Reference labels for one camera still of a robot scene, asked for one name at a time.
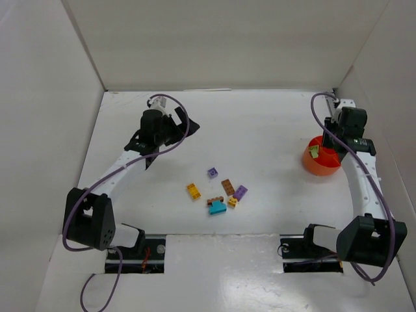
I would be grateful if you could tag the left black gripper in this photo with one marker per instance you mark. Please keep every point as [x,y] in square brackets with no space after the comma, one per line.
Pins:
[175,124]

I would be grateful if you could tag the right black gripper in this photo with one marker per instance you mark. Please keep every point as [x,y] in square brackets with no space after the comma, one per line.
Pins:
[329,136]

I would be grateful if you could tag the light green lego brick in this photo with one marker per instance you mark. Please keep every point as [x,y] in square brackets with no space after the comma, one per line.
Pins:
[314,151]

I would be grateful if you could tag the orange divided round container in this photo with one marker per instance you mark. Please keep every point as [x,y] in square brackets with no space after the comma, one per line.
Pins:
[325,165]

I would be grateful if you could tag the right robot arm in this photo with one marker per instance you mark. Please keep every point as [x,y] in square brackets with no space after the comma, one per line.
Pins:
[373,237]

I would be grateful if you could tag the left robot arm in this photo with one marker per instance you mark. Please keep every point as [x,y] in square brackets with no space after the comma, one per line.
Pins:
[89,217]

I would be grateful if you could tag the purple square lego brick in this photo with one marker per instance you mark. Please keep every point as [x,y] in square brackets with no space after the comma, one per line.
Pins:
[212,172]

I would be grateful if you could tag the yellow long lego brick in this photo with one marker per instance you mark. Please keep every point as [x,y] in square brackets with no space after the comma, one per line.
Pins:
[193,191]

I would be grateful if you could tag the brown long lego brick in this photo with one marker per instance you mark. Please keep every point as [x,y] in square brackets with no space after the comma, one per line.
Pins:
[228,187]

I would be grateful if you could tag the purple printed lego brick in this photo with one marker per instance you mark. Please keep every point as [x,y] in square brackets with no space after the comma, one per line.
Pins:
[240,192]

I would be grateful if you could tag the yellow small lego brick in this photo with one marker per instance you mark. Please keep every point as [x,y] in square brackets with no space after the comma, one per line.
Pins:
[232,202]

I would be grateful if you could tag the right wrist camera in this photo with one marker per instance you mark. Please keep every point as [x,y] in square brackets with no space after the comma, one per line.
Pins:
[334,105]

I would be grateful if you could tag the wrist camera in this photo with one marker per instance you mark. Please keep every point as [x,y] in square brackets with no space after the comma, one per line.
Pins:
[334,105]
[157,103]

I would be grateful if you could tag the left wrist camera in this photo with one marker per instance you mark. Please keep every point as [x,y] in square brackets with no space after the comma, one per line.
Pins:
[157,103]

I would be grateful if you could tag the aluminium rail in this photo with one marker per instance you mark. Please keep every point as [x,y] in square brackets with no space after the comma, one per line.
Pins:
[373,237]

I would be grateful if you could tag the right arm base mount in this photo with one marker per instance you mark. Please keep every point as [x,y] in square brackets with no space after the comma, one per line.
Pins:
[301,255]

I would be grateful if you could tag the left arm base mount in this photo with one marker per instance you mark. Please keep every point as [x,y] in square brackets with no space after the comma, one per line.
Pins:
[141,253]

